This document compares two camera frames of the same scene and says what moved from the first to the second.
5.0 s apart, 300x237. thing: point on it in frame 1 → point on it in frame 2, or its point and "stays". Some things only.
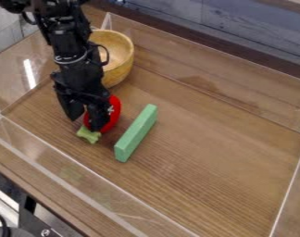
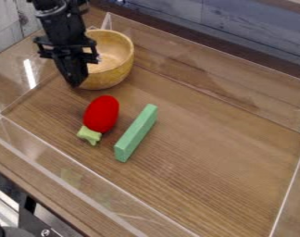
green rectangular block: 137,132 stays
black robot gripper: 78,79 → 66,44
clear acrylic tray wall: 204,155 stays
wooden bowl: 121,56 stays
